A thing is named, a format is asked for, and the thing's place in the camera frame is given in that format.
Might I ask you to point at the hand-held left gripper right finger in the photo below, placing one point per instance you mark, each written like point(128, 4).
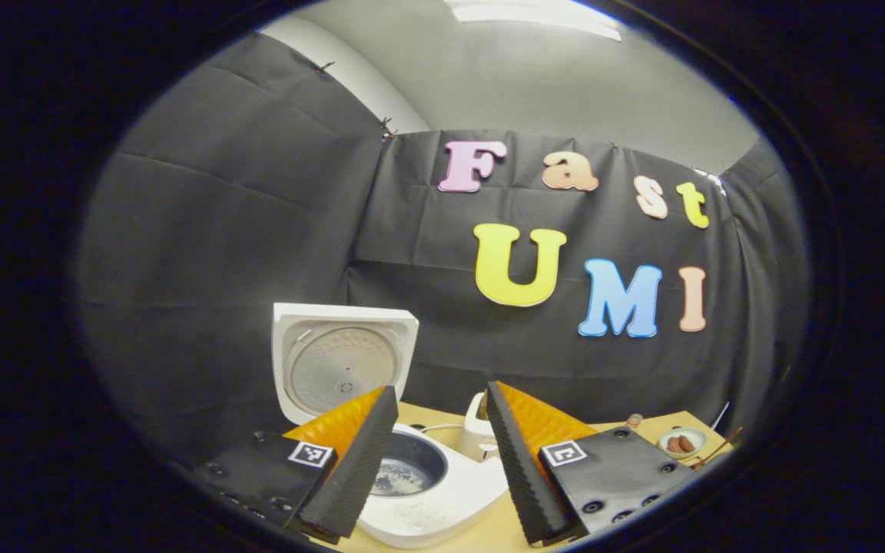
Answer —
point(523, 476)

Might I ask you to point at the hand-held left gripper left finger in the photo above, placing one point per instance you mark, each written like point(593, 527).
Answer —
point(350, 468)

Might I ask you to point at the uncooked white rice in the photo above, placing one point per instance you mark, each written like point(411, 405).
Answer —
point(400, 482)

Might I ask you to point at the white rice cooker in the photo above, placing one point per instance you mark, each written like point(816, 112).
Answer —
point(335, 369)

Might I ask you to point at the brown wooden spoon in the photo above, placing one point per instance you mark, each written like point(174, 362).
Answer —
point(719, 447)

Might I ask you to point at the white toaster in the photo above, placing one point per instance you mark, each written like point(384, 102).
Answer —
point(477, 439)

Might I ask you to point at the clear plastic bottle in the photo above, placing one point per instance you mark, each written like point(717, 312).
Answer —
point(634, 421)

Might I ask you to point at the brown sausage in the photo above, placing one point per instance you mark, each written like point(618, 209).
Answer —
point(674, 445)
point(687, 443)

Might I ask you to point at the pale green plate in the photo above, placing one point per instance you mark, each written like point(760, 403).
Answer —
point(681, 455)

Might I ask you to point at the black backdrop cloth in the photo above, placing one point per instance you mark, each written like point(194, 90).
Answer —
point(220, 269)

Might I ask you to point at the ceiling light panel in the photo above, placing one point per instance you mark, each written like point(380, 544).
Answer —
point(535, 15)

